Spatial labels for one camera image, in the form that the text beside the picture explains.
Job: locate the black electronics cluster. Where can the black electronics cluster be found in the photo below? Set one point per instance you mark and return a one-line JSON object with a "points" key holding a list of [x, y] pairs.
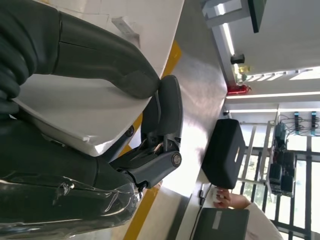
{"points": [[282, 165]]}

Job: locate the small black device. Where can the small black device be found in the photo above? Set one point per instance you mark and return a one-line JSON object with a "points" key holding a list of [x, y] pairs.
{"points": [[237, 59]]}

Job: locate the black metal frame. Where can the black metal frame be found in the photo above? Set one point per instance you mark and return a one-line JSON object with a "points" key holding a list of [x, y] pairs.
{"points": [[309, 185]]}

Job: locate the black rectangular device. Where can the black rectangular device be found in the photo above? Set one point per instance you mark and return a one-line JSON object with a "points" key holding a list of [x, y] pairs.
{"points": [[222, 155]]}

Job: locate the dark grey laptop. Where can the dark grey laptop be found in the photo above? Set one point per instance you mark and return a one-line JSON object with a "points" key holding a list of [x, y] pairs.
{"points": [[225, 225]]}

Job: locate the steel table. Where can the steel table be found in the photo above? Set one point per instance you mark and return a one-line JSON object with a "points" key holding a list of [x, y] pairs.
{"points": [[200, 82]]}

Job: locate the red object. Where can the red object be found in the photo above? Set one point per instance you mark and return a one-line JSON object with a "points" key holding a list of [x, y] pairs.
{"points": [[237, 89]]}

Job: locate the small yellow object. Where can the small yellow object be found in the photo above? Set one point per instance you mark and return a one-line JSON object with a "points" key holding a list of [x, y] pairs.
{"points": [[244, 69]]}

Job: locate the white office desk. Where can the white office desk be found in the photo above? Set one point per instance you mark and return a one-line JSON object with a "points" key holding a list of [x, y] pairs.
{"points": [[185, 215]]}

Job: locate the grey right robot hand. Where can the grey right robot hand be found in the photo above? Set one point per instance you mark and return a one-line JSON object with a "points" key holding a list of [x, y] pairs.
{"points": [[50, 172]]}

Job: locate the person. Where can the person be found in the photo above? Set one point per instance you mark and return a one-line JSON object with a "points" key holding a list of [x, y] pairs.
{"points": [[257, 222]]}

